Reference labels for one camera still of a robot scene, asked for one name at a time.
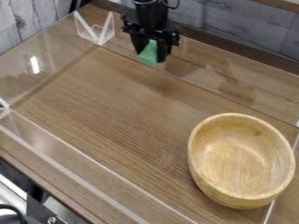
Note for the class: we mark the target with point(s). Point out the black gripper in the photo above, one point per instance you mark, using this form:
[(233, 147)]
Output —
[(165, 34)]

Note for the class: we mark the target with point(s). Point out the green rectangular block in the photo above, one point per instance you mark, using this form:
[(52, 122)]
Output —
[(146, 56)]

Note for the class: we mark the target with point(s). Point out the wooden bowl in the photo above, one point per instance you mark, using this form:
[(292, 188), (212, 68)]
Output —
[(240, 159)]

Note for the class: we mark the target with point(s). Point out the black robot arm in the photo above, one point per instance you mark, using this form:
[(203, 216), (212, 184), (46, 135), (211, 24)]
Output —
[(146, 24)]

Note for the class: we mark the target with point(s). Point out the clear acrylic corner bracket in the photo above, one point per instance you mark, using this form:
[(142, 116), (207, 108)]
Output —
[(96, 34)]

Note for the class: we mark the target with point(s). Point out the black metal bracket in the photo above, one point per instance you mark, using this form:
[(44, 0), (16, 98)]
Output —
[(38, 212)]

